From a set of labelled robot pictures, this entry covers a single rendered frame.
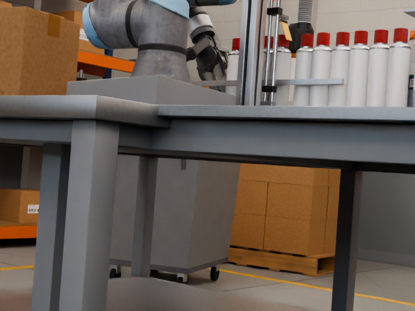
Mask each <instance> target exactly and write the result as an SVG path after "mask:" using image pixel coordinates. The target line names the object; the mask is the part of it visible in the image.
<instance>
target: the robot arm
mask: <svg viewBox="0 0 415 311"><path fill-rule="evenodd" d="M236 1H237V0H94V1H93V2H90V3H89V4H87V5H86V6H85V8H84V10H83V13H82V24H83V29H84V32H85V35H86V36H87V38H88V40H89V42H90V43H91V44H92V45H93V46H95V47H96V48H99V49H110V50H115V49H133V48H138V56H137V58H136V62H135V64H134V67H133V70H132V74H131V75H130V76H129V77H142V76H151V75H159V76H162V77H166V78H171V79H173V80H178V81H182V82H185V83H189V84H191V81H190V74H189V71H188V67H187V62H188V61H189V60H194V59H196V63H197V70H198V75H199V77H200V79H201V80H202V81H216V80H226V79H227V73H226V71H225V70H226V69H227V62H228V55H227V53H230V51H229V49H228V48H224V47H222V45H221V43H220V41H219V38H218V35H216V34H215V33H214V30H213V29H214V27H213V26H212V23H211V20H210V18H209V16H208V13H207V11H206V8H205V6H225V5H230V4H234V3H235V2H236ZM188 34H189V37H190V38H191V41H192V43H193V44H195V45H193V46H192V47H189V48H187V40H188ZM216 77H217V79H216Z"/></svg>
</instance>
